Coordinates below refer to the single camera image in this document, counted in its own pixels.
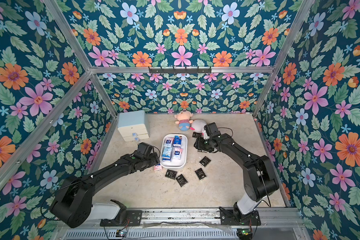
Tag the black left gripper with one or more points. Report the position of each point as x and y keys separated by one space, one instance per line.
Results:
x=155 y=160

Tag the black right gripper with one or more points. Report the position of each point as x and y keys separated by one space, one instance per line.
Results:
x=200 y=144

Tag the black Face tissue pack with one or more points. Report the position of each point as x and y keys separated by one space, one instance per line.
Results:
x=205 y=161
x=200 y=174
x=170 y=174
x=197 y=135
x=182 y=181

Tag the pink white Tempo pack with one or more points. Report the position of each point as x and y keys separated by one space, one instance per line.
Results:
x=158 y=168

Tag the pink floral Tempo tissue pack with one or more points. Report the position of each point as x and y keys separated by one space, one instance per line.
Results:
x=168 y=143

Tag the blue cartoon tissue pack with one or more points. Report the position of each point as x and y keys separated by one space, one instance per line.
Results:
x=177 y=143

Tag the white plastic storage box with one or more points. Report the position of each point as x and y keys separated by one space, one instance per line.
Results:
x=176 y=165

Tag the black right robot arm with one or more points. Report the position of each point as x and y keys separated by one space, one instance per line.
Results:
x=260 y=180

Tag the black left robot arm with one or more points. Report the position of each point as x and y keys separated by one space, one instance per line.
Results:
x=73 y=203

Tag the white pink plush toy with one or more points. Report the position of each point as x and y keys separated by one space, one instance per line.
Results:
x=198 y=126

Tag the baby doll plush toy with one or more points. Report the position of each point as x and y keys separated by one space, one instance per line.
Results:
x=183 y=120

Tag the small blue-top drawer cabinet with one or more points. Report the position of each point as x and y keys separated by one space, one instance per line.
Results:
x=133 y=126

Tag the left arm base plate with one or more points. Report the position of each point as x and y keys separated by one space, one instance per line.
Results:
x=124 y=218

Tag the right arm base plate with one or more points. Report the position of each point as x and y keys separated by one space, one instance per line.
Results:
x=233 y=217

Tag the black wall hook rail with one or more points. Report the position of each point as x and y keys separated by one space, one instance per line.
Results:
x=179 y=70

